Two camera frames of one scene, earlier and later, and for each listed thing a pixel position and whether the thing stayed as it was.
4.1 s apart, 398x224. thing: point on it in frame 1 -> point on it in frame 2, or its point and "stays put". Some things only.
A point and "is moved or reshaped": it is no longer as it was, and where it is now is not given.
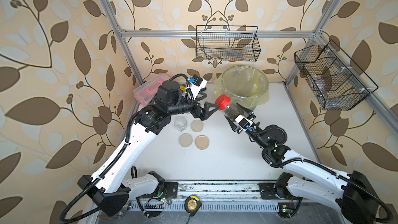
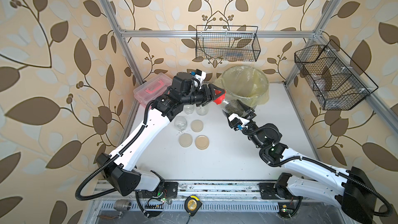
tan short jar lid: x=201 y=142 stays put
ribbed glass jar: x=180 y=123 stays put
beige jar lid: x=197 y=125 stays put
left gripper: x=196 y=114 -> x=205 y=98
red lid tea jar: x=231 y=112 stays put
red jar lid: x=223 y=101 is moved or reshaped
